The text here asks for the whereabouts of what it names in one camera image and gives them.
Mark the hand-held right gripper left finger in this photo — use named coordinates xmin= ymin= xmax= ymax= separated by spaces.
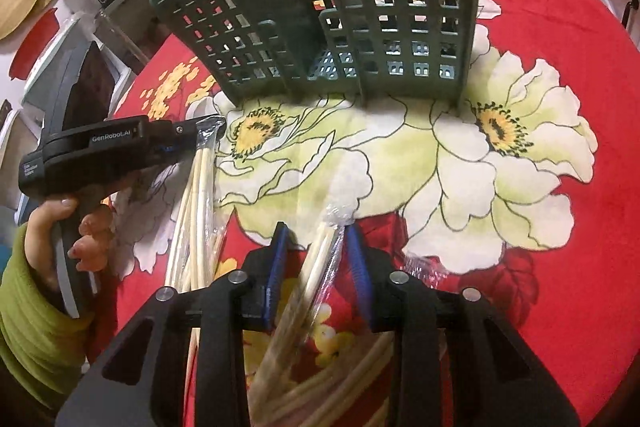
xmin=55 ymin=222 xmax=291 ymax=427

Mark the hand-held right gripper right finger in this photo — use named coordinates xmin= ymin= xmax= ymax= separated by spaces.
xmin=345 ymin=223 xmax=581 ymax=427

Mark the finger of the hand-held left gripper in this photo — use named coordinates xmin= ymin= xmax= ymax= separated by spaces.
xmin=150 ymin=142 xmax=198 ymax=166
xmin=170 ymin=116 xmax=226 ymax=144

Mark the wooden chopsticks pair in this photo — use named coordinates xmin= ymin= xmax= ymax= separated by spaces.
xmin=249 ymin=201 xmax=357 ymax=427
xmin=167 ymin=114 xmax=228 ymax=294

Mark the dark green utensil basket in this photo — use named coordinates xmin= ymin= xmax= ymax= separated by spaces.
xmin=149 ymin=0 xmax=482 ymax=108

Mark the person's left forearm green sleeve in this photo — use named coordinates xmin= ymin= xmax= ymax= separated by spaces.
xmin=0 ymin=227 xmax=97 ymax=410

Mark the person's left hand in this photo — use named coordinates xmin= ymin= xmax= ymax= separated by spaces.
xmin=25 ymin=198 xmax=114 ymax=294

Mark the grey framed dark panel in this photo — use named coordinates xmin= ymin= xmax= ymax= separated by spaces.
xmin=42 ymin=41 xmax=132 ymax=134

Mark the pile of wrapped chopsticks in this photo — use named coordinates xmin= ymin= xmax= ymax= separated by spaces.
xmin=250 ymin=332 xmax=397 ymax=427

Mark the red floral tablecloth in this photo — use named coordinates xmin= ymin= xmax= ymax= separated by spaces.
xmin=95 ymin=0 xmax=640 ymax=427

